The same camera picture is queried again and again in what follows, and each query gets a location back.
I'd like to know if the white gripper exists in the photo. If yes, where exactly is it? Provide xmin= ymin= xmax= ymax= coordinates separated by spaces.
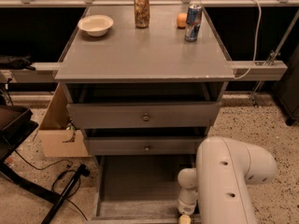
xmin=178 ymin=168 xmax=198 ymax=224

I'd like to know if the white cable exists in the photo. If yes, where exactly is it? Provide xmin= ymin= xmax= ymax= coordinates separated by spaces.
xmin=233 ymin=0 xmax=262 ymax=80

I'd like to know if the black chair base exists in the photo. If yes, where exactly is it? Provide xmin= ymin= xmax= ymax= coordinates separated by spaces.
xmin=0 ymin=105 xmax=60 ymax=203

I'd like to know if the orange fruit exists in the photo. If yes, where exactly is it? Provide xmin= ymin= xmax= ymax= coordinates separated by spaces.
xmin=177 ymin=13 xmax=187 ymax=28

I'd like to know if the black stand leg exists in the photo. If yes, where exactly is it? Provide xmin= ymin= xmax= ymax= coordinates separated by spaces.
xmin=41 ymin=164 xmax=90 ymax=224

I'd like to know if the grey bottom drawer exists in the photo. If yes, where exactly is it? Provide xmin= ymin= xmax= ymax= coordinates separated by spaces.
xmin=84 ymin=155 xmax=194 ymax=224

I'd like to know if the dark cabinet at right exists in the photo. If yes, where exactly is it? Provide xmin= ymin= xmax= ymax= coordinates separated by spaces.
xmin=275 ymin=45 xmax=299 ymax=126

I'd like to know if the cardboard box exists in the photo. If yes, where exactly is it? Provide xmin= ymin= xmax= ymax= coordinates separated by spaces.
xmin=37 ymin=85 xmax=89 ymax=158

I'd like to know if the metal railing beam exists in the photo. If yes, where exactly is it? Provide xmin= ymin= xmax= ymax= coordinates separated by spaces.
xmin=0 ymin=61 xmax=287 ymax=83

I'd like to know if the blue energy drink can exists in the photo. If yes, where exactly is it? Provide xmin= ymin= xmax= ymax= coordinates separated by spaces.
xmin=185 ymin=4 xmax=203 ymax=42

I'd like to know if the black floor cable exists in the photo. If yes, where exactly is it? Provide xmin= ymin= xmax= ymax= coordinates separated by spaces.
xmin=13 ymin=149 xmax=92 ymax=222

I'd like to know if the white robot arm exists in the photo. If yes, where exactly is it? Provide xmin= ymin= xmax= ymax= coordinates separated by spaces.
xmin=178 ymin=136 xmax=278 ymax=224

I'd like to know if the grey top drawer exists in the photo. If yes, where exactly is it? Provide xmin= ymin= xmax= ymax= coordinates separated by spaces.
xmin=67 ymin=102 xmax=221 ymax=129

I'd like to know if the brown patterned can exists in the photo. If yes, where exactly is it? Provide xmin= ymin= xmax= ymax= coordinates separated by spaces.
xmin=134 ymin=0 xmax=150 ymax=28

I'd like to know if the grey drawer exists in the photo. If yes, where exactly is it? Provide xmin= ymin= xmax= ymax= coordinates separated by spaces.
xmin=84 ymin=136 xmax=203 ymax=156
xmin=84 ymin=155 xmax=194 ymax=224
xmin=67 ymin=102 xmax=221 ymax=129

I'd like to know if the grey middle drawer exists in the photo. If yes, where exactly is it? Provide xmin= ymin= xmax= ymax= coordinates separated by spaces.
xmin=84 ymin=136 xmax=203 ymax=156

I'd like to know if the white bowl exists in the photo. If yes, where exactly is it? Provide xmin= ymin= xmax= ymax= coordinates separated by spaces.
xmin=78 ymin=15 xmax=114 ymax=37

